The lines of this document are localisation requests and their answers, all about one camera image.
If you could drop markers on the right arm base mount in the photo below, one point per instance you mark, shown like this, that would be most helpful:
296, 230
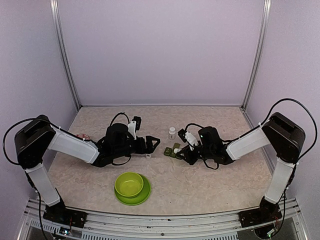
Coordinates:
257, 216

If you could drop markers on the green plate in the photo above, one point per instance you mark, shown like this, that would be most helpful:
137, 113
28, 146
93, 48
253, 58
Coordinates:
140, 198

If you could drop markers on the aluminium frame post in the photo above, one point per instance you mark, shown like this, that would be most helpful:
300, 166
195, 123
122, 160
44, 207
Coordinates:
63, 53
258, 53

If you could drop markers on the red patterned white bowl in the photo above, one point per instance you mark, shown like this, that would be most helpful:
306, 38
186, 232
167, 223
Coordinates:
83, 136

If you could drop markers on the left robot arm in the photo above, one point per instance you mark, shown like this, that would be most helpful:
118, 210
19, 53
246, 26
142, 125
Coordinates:
40, 135

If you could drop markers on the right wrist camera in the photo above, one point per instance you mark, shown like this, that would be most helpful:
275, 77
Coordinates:
187, 137

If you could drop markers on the green bowl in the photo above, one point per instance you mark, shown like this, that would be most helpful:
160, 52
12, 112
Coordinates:
129, 184

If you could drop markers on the white pill bottle with code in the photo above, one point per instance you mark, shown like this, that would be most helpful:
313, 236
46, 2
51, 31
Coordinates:
176, 150

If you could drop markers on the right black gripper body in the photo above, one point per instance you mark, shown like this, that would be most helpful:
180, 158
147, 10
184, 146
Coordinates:
193, 159

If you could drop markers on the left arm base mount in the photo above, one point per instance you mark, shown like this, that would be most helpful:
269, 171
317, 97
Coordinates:
68, 217

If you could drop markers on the right aluminium frame post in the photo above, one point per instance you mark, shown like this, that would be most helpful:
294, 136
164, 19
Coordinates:
258, 53

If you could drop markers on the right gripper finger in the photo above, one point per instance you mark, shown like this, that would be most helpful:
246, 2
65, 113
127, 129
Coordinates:
183, 150
181, 156

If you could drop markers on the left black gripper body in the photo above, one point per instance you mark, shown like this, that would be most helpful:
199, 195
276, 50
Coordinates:
140, 149

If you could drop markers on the aluminium front rail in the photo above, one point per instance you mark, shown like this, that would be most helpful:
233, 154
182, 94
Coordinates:
113, 226

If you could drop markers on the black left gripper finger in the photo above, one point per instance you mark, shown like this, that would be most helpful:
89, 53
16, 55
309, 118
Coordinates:
151, 145
150, 139

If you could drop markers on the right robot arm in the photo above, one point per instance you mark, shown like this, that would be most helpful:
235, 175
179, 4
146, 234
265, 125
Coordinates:
182, 189

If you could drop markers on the left aluminium frame post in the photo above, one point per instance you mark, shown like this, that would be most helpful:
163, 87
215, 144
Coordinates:
63, 53

